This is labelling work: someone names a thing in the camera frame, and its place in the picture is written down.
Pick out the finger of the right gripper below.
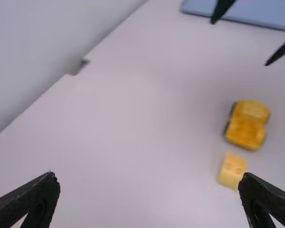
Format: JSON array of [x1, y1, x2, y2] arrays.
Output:
[[210, 0, 236, 25], [264, 34, 285, 67]]

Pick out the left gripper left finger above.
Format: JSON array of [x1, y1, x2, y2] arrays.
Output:
[[0, 169, 61, 228]]

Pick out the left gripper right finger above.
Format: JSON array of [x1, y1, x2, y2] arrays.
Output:
[[237, 172, 285, 228]]

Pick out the yellow toy brick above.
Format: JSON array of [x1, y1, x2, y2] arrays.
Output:
[[216, 152, 248, 191]]

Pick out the yellow toy car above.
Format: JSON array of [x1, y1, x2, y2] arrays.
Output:
[[224, 99, 272, 152]]

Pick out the blue mat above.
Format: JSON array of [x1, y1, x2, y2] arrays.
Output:
[[180, 0, 285, 33]]

